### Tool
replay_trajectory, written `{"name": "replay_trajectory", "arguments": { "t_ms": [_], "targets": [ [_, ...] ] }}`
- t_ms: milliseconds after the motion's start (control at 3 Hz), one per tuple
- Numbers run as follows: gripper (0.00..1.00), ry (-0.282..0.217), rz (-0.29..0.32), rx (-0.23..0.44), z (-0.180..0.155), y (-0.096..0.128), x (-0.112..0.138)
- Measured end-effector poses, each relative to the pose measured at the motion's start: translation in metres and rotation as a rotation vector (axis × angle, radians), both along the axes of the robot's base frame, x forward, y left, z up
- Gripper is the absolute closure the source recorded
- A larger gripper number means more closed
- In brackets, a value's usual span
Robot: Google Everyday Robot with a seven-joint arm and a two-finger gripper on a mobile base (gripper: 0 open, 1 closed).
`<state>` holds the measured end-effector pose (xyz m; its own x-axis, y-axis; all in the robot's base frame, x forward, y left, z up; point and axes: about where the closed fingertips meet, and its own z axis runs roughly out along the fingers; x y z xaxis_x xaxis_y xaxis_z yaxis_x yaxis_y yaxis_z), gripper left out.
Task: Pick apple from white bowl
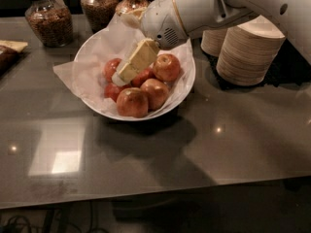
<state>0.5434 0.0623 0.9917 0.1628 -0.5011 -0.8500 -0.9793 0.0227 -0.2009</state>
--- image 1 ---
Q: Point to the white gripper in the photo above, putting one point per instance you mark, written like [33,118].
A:
[160,20]

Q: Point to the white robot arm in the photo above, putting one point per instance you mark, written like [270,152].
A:
[291,17]

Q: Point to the dark red apple centre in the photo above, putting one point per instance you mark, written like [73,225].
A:
[142,77]

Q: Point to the red yellow apple back right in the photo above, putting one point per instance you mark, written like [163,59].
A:
[167,67]

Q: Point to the red apple back left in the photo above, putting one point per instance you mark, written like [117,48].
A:
[110,68]

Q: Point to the white bowl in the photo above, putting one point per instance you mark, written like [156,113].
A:
[97,42]

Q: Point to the pale red apple front right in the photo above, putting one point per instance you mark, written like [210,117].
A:
[157,93]

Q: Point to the red apple lower left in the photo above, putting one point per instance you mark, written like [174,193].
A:
[113,91]

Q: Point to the yellow red apple front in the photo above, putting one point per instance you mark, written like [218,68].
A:
[133,102]

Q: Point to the paper bowl stack back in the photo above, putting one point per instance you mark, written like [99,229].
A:
[212,41]

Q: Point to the paper bowl stack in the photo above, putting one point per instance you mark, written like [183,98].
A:
[248,51]
[212,41]

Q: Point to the paper bowl stack front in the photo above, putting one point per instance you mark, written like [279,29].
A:
[248,51]

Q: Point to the glass cereal jar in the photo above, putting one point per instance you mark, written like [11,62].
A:
[51,22]
[98,12]
[131,2]

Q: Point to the white paper liner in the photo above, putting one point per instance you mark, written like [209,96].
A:
[94,72]

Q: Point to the glass cereal jar far left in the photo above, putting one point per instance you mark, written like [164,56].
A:
[51,22]

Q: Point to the dark pastry tray left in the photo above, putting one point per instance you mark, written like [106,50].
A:
[9,53]

